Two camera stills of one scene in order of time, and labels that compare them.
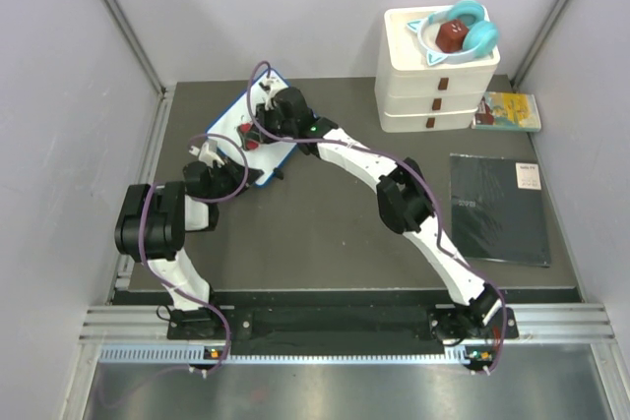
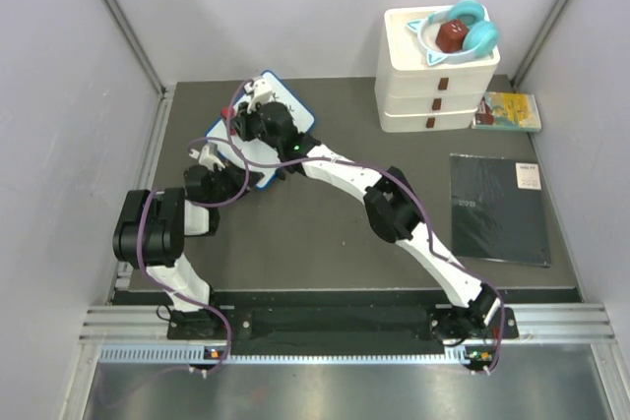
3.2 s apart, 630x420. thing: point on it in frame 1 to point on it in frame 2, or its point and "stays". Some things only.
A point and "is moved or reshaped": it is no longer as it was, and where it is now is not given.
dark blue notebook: x=497 y=210 stays
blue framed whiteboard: x=270 y=155 stays
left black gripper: x=231 y=168 stays
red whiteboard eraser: x=249 y=136 is moved or reshaped
